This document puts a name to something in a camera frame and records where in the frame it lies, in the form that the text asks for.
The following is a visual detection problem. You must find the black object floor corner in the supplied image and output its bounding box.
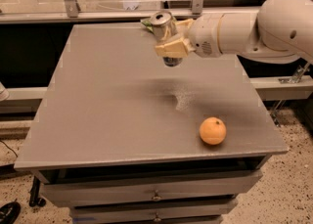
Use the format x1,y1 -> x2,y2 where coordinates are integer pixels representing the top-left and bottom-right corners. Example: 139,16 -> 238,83
0,202 -> 22,224

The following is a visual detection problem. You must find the silver blue redbull can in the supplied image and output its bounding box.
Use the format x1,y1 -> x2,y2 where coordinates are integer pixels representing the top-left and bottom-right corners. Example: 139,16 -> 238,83
149,11 -> 182,67

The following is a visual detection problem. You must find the grey drawer cabinet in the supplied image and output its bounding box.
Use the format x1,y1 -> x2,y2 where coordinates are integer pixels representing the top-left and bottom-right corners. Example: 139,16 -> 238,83
16,23 -> 288,224

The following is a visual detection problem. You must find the black caster wheel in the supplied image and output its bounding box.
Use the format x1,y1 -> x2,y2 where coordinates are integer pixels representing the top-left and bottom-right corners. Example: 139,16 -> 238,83
28,177 -> 46,207

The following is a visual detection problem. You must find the orange fruit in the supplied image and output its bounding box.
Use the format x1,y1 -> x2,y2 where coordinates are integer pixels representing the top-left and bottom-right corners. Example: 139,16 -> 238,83
199,117 -> 227,145

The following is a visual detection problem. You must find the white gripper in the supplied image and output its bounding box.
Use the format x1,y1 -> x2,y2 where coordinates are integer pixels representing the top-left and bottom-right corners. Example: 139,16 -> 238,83
155,14 -> 221,59

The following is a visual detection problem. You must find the upper drawer metal knob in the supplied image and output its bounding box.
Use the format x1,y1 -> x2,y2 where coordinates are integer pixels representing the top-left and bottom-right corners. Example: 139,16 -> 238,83
152,190 -> 162,202

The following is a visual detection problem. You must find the green chip bag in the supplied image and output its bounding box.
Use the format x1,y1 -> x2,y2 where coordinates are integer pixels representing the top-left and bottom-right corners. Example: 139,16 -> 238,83
141,19 -> 153,32

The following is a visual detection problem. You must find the black cable on floor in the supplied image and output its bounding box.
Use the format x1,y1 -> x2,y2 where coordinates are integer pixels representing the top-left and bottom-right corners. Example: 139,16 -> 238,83
0,138 -> 20,158

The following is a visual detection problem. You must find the drawer metal knob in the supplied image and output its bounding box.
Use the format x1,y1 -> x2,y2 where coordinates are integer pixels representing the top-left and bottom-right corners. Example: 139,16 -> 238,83
152,190 -> 162,202
154,213 -> 162,222

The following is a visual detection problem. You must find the lower drawer metal knob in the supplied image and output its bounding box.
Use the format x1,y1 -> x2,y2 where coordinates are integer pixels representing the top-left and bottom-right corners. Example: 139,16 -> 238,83
154,213 -> 162,222

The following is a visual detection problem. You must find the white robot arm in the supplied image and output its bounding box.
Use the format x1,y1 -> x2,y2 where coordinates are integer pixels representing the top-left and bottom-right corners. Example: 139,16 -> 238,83
150,0 -> 313,65

